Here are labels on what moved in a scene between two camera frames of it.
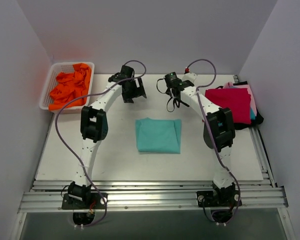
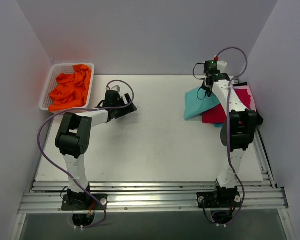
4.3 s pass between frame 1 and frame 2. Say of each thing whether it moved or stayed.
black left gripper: moved
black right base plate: stayed
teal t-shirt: moved
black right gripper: moved
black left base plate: stayed
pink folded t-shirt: stayed
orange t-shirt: stayed
